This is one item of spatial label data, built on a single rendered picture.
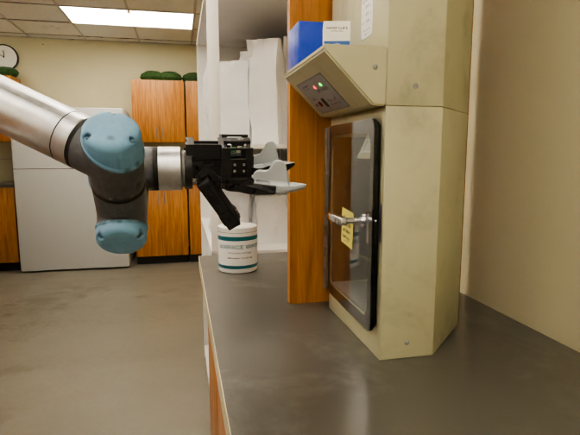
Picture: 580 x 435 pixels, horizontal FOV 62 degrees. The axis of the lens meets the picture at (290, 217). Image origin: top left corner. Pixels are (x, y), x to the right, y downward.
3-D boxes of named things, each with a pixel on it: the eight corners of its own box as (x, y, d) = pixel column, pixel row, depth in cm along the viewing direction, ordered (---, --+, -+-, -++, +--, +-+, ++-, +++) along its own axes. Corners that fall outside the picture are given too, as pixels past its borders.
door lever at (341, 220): (349, 221, 100) (350, 208, 100) (366, 228, 91) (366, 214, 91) (324, 222, 99) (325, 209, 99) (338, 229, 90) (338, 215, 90)
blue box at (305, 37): (329, 73, 113) (330, 34, 112) (343, 66, 103) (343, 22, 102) (287, 72, 111) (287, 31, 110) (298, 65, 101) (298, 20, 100)
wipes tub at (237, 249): (254, 263, 170) (254, 221, 168) (260, 272, 157) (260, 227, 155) (217, 265, 167) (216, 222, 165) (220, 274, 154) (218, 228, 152)
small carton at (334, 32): (348, 59, 95) (348, 28, 94) (349, 54, 90) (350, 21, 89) (322, 59, 95) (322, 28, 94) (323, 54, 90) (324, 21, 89)
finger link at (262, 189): (274, 190, 82) (223, 182, 83) (274, 198, 82) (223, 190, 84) (280, 179, 86) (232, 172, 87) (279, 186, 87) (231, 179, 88)
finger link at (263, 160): (297, 141, 91) (255, 148, 86) (294, 170, 94) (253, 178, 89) (287, 135, 93) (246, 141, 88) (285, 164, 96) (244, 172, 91)
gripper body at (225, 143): (257, 148, 81) (184, 148, 78) (255, 195, 85) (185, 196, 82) (251, 133, 87) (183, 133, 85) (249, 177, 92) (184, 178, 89)
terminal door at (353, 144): (329, 289, 120) (330, 126, 115) (373, 334, 91) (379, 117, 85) (325, 289, 120) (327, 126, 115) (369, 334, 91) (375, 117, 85)
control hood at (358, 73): (330, 117, 116) (330, 74, 114) (387, 105, 84) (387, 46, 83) (283, 116, 113) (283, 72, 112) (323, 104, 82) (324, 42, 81)
